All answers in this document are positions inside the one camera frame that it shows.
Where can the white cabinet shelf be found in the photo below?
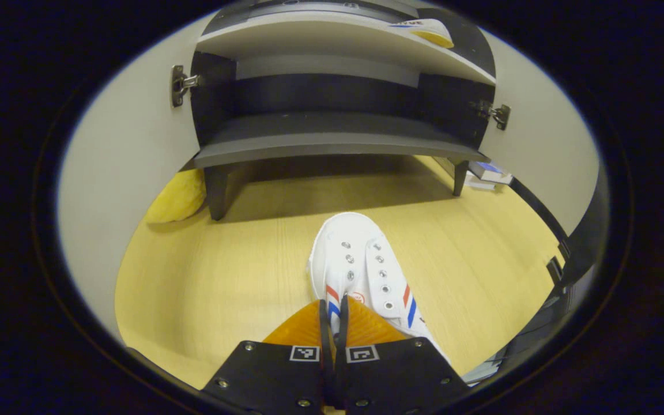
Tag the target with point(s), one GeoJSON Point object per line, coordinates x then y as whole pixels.
{"type": "Point", "coordinates": [309, 40]}

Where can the metal door hinge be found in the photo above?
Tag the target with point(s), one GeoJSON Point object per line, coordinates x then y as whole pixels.
{"type": "Point", "coordinates": [179, 86]}
{"type": "Point", "coordinates": [496, 112]}

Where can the white cabinet door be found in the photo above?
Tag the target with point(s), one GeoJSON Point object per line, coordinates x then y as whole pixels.
{"type": "Point", "coordinates": [124, 173]}
{"type": "Point", "coordinates": [539, 144]}

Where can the white book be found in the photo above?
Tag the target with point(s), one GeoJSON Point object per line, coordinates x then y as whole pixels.
{"type": "Point", "coordinates": [479, 184]}

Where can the yellow cushion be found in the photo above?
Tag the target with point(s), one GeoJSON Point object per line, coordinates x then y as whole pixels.
{"type": "Point", "coordinates": [179, 199]}

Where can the white shoe cabinet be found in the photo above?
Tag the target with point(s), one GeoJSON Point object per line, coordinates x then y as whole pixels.
{"type": "Point", "coordinates": [320, 92]}

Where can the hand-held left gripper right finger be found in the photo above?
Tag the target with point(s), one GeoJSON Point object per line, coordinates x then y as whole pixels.
{"type": "Point", "coordinates": [340, 331]}

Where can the blue book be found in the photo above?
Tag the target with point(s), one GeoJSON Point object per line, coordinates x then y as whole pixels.
{"type": "Point", "coordinates": [490, 169]}

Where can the white striped shoe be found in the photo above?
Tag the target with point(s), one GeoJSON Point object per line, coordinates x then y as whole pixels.
{"type": "Point", "coordinates": [355, 236]}
{"type": "Point", "coordinates": [427, 31]}

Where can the dark grey cabinet shelf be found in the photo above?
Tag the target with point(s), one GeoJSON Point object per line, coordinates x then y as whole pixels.
{"type": "Point", "coordinates": [332, 138]}

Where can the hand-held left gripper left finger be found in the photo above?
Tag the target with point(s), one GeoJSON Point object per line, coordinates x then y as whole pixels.
{"type": "Point", "coordinates": [324, 334]}

